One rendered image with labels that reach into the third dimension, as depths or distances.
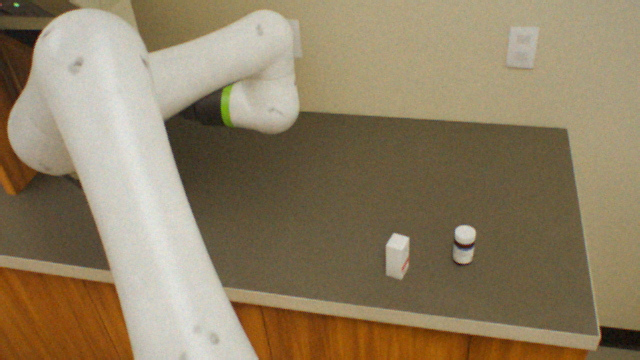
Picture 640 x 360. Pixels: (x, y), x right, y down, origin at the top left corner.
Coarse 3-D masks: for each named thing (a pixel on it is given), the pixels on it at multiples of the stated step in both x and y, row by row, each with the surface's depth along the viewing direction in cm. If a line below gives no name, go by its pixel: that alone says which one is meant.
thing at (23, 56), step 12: (0, 36) 128; (12, 36) 124; (0, 48) 132; (12, 48) 127; (24, 48) 121; (12, 60) 131; (24, 60) 125; (12, 72) 135; (24, 72) 129; (24, 84) 134; (72, 180) 147
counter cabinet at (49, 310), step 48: (0, 288) 152; (48, 288) 146; (96, 288) 141; (0, 336) 169; (48, 336) 162; (96, 336) 155; (288, 336) 135; (336, 336) 130; (384, 336) 126; (432, 336) 123; (480, 336) 119
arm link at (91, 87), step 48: (48, 48) 61; (96, 48) 61; (144, 48) 66; (48, 96) 62; (96, 96) 60; (144, 96) 63; (96, 144) 59; (144, 144) 60; (96, 192) 59; (144, 192) 59; (144, 240) 57; (192, 240) 60; (144, 288) 56; (192, 288) 57; (144, 336) 56; (192, 336) 55; (240, 336) 58
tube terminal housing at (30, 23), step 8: (104, 0) 124; (112, 0) 126; (120, 0) 130; (128, 0) 132; (104, 8) 124; (112, 8) 127; (120, 8) 130; (128, 8) 133; (120, 16) 130; (128, 16) 133; (0, 24) 132; (8, 24) 132; (16, 24) 131; (24, 24) 130; (32, 24) 130; (40, 24) 129; (136, 24) 136
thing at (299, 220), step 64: (192, 128) 174; (320, 128) 169; (384, 128) 166; (448, 128) 164; (512, 128) 162; (0, 192) 156; (64, 192) 154; (192, 192) 150; (256, 192) 148; (320, 192) 146; (384, 192) 144; (448, 192) 143; (512, 192) 141; (576, 192) 139; (0, 256) 137; (64, 256) 135; (256, 256) 131; (320, 256) 129; (384, 256) 128; (448, 256) 126; (512, 256) 125; (576, 256) 123; (384, 320) 118; (448, 320) 114; (512, 320) 112; (576, 320) 111
